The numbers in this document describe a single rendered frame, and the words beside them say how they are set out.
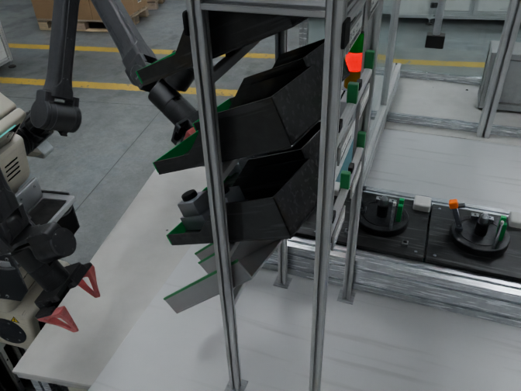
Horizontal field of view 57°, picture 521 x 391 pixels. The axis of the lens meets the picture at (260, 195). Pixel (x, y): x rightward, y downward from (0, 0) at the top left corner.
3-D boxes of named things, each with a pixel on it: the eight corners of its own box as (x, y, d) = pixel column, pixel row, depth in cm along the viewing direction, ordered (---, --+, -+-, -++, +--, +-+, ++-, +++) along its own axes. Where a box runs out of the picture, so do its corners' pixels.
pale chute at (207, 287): (176, 314, 104) (162, 299, 104) (211, 275, 113) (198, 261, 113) (252, 279, 84) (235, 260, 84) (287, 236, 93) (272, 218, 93)
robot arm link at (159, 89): (155, 97, 110) (140, 97, 105) (171, 73, 107) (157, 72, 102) (176, 118, 109) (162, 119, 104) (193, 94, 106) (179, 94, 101)
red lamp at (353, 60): (343, 70, 128) (344, 53, 126) (346, 64, 132) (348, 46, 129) (361, 72, 127) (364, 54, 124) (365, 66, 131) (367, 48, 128)
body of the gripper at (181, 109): (215, 108, 105) (192, 85, 106) (181, 129, 99) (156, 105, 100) (209, 126, 110) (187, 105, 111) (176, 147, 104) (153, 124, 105)
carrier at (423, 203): (326, 244, 126) (329, 205, 119) (345, 194, 145) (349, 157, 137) (422, 264, 119) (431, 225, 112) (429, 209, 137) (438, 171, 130)
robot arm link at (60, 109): (50, 114, 135) (32, 111, 130) (70, 95, 130) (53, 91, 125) (57, 143, 133) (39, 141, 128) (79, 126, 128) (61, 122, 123)
